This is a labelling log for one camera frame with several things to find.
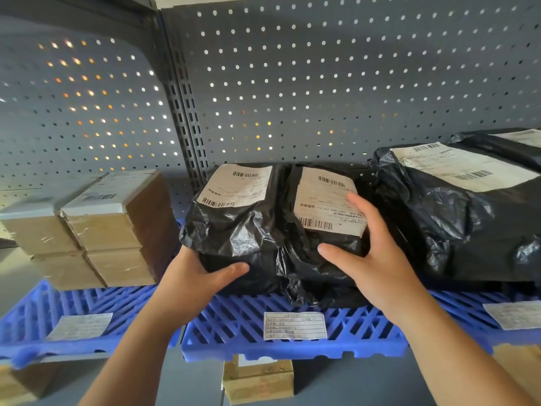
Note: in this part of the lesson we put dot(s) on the person's right hand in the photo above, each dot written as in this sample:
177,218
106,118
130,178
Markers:
380,270

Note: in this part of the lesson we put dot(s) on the person's left hand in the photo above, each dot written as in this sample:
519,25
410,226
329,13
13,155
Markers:
186,283

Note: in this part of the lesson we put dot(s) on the person's left thumb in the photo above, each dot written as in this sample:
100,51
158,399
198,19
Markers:
228,274

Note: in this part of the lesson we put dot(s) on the person's right thumb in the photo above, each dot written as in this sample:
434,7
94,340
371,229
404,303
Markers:
338,255

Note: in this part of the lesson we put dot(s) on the person's right forearm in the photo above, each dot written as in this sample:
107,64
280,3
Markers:
456,359

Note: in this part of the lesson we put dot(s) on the person's left forearm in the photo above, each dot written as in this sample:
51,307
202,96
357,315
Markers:
135,359

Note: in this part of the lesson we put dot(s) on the blue plastic pallet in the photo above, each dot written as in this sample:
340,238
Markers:
34,308
236,325
465,308

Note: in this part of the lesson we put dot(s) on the white paper tag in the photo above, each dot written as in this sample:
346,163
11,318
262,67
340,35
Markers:
295,325
515,315
80,326

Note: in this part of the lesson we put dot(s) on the brown cardboard box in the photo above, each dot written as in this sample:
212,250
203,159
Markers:
258,380
522,367
21,384

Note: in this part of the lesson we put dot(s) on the large black plastic parcel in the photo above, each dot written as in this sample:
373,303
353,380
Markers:
448,224

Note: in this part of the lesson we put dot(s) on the taped cardboard box, barcode label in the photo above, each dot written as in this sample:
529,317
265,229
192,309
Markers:
126,207

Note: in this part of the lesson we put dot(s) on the grey pegboard panel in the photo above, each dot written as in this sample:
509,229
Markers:
84,105
338,80

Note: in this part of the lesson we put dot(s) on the grey slotted shelf post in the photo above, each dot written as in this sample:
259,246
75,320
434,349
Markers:
181,101

